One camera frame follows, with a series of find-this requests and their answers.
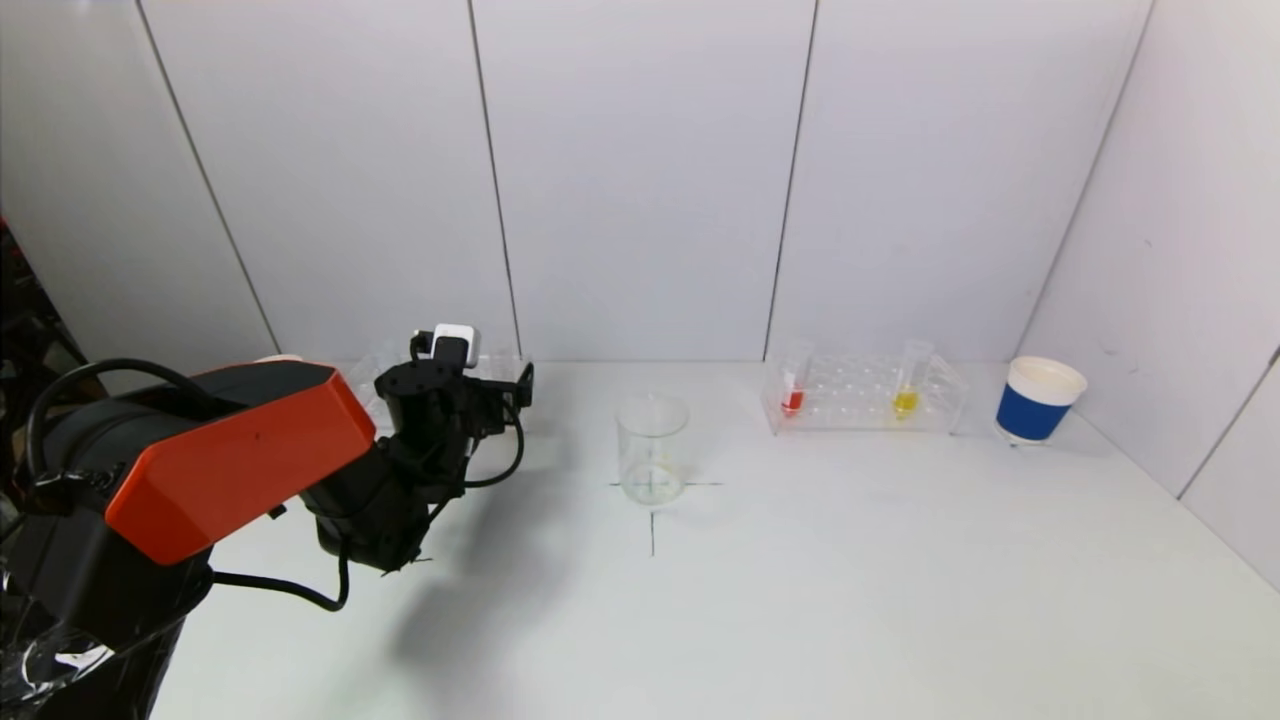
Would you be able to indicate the clear acrylic test tube rack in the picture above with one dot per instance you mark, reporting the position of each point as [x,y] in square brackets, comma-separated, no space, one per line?
[500,368]
[850,395]

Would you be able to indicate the clear glass beaker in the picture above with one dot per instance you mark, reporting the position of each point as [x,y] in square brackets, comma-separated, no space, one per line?
[652,450]

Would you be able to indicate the test tube with yellow pigment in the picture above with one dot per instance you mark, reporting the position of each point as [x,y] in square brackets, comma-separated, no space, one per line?
[905,402]

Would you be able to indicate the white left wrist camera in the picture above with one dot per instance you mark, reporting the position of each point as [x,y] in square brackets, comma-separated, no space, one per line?
[458,335]

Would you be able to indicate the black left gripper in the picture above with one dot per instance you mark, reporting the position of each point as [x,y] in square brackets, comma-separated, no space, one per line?
[524,384]

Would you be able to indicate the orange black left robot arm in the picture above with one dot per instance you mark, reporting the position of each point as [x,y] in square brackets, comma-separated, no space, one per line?
[240,450]

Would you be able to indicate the test tube with red pigment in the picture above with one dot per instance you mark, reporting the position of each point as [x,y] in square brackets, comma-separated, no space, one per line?
[792,402]

